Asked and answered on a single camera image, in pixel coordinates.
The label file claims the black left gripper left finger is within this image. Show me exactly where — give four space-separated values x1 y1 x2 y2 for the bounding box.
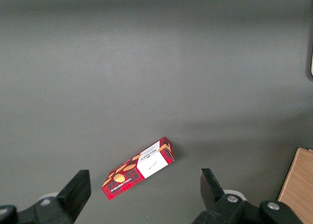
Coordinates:
0 169 92 224

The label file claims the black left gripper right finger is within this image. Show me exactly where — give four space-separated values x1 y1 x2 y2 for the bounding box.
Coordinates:
192 168 304 224

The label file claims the red tartan biscuit box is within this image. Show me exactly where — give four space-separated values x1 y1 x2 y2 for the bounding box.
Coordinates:
101 136 175 201

